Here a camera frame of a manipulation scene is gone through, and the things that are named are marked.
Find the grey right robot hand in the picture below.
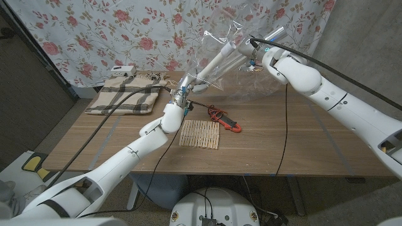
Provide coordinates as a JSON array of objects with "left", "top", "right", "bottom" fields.
[{"left": 237, "top": 35, "right": 268, "bottom": 72}]

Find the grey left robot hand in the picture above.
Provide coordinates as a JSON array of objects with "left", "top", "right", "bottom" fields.
[{"left": 175, "top": 74, "right": 210, "bottom": 100}]

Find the long clear plastic tube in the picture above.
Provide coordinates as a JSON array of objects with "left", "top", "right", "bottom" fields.
[{"left": 216, "top": 26, "right": 288, "bottom": 79}]

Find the clear plastic bag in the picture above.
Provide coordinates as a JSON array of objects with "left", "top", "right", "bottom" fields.
[{"left": 185, "top": 6, "right": 285, "bottom": 99}]

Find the beige plaid fringed cloth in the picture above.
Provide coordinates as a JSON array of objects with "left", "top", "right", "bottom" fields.
[{"left": 84, "top": 72, "right": 169, "bottom": 116}]

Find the floral rose backdrop cloth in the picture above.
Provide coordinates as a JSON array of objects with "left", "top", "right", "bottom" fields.
[{"left": 4, "top": 0, "right": 337, "bottom": 88}]

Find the black test probe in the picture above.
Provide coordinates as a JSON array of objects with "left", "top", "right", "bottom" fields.
[{"left": 188, "top": 99, "right": 212, "bottom": 110}]

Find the wooden clothespin row mat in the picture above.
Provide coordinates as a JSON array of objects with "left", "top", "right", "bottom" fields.
[{"left": 178, "top": 119, "right": 220, "bottom": 150}]

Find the red clamp meter with leads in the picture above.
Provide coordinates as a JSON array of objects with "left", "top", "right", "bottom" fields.
[{"left": 207, "top": 106, "right": 242, "bottom": 134}]

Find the white power strip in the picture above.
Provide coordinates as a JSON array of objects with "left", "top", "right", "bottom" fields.
[{"left": 109, "top": 65, "right": 138, "bottom": 78}]

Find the grey tape strip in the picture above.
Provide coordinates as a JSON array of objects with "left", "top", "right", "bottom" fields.
[
  {"left": 306, "top": 100, "right": 356, "bottom": 176},
  {"left": 89, "top": 116, "right": 122, "bottom": 171}
]

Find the blue-grey seat under table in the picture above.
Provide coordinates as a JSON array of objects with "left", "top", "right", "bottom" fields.
[{"left": 129, "top": 174, "right": 189, "bottom": 210}]

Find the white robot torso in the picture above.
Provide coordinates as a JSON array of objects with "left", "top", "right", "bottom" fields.
[{"left": 169, "top": 187, "right": 261, "bottom": 226}]

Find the white seat leg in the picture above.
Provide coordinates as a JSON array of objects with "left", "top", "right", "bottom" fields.
[{"left": 126, "top": 181, "right": 141, "bottom": 211}]

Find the grey table leg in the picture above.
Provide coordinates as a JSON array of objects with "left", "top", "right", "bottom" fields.
[{"left": 287, "top": 176, "right": 306, "bottom": 217}]

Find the dark partition panel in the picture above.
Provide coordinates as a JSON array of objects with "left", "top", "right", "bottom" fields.
[{"left": 0, "top": 4, "right": 79, "bottom": 164}]

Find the yellow and black floor object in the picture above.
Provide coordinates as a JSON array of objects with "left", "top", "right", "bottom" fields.
[{"left": 21, "top": 152, "right": 59, "bottom": 183}]

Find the person's white shoe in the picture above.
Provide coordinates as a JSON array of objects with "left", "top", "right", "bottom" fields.
[{"left": 23, "top": 185, "right": 47, "bottom": 203}]

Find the white floor platform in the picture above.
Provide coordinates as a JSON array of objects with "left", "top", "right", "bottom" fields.
[{"left": 0, "top": 150, "right": 63, "bottom": 198}]

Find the person's grey trouser leg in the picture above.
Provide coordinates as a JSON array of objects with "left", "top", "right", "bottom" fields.
[{"left": 0, "top": 180, "right": 26, "bottom": 217}]

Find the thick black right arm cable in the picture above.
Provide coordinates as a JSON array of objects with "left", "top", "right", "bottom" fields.
[{"left": 249, "top": 38, "right": 402, "bottom": 111}]

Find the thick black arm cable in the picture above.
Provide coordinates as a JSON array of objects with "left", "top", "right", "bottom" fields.
[
  {"left": 46, "top": 85, "right": 173, "bottom": 189},
  {"left": 249, "top": 38, "right": 402, "bottom": 111}
]

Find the thin black left wrist cable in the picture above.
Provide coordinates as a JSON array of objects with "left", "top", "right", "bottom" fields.
[{"left": 78, "top": 116, "right": 187, "bottom": 218}]

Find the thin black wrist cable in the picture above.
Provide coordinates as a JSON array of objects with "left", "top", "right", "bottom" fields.
[
  {"left": 78, "top": 116, "right": 187, "bottom": 218},
  {"left": 275, "top": 83, "right": 289, "bottom": 176}
]

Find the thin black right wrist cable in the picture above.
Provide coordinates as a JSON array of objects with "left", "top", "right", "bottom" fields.
[{"left": 275, "top": 83, "right": 289, "bottom": 176}]

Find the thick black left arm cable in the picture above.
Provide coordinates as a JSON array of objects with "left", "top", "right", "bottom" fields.
[{"left": 46, "top": 85, "right": 173, "bottom": 189}]

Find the black floor cable bundle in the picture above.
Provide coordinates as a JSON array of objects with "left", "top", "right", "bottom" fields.
[{"left": 241, "top": 175, "right": 290, "bottom": 226}]

